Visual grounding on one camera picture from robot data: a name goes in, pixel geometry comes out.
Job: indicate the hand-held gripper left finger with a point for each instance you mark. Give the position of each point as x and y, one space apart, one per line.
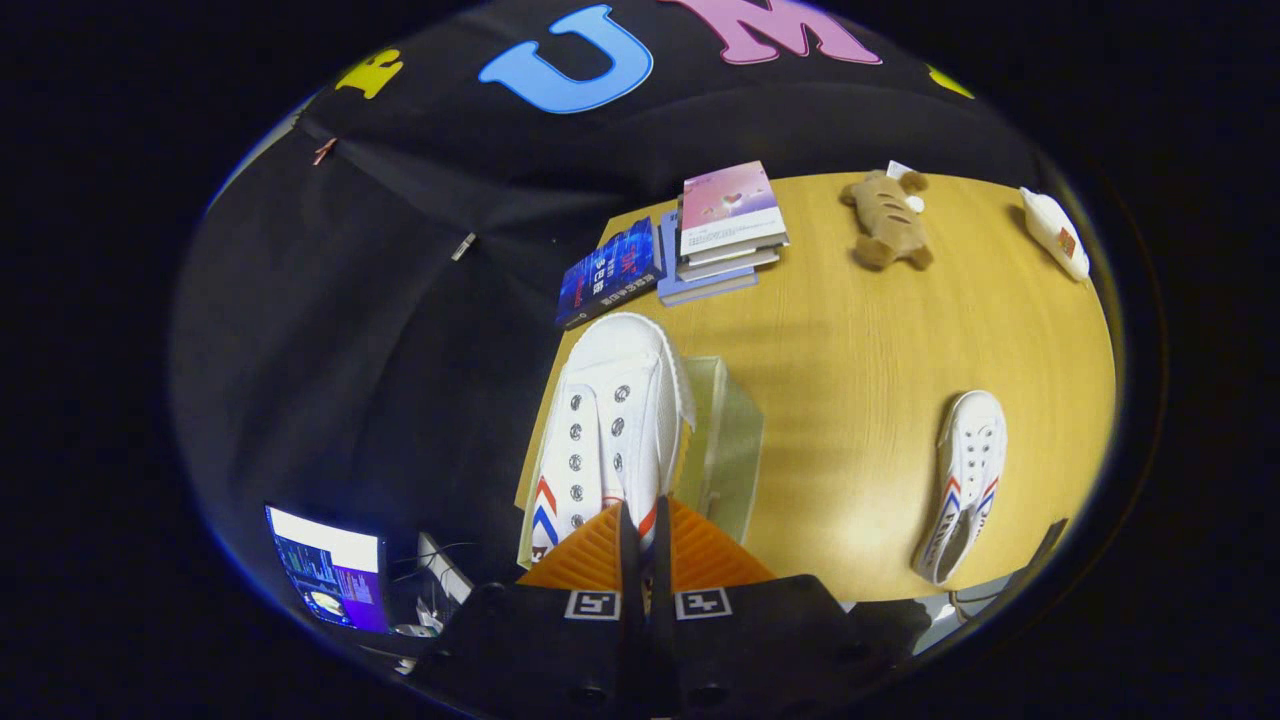
540 650

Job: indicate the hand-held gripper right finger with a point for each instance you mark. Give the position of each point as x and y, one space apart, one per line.
760 640

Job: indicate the white canvas shoe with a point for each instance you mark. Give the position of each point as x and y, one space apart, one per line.
965 470
620 380

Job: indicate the computer monitor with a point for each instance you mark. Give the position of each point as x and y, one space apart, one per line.
330 570

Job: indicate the pale blue book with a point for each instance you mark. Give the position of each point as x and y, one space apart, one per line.
700 288

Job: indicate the white book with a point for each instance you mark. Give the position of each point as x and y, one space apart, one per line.
735 260

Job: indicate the dark blue book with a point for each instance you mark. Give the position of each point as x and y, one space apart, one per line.
610 275

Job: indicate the silver cloth clip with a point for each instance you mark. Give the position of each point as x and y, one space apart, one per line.
463 246

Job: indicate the pink cover book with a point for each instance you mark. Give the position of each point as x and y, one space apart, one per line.
730 205

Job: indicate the brown plush toy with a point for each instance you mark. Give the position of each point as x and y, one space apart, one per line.
888 220

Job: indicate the white soft pouch red label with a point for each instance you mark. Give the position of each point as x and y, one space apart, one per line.
1055 232

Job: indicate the pink cloth clip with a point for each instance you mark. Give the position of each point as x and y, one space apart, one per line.
323 151

